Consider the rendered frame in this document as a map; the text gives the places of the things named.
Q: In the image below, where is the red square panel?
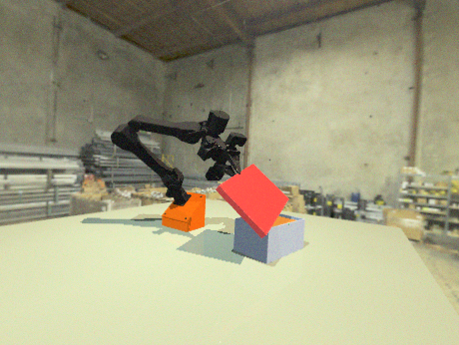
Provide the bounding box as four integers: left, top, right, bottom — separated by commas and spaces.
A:
216, 164, 288, 238

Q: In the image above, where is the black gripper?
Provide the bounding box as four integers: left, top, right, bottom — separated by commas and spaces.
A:
205, 132, 247, 180

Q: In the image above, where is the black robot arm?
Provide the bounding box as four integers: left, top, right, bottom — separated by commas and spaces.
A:
111, 110, 230, 206

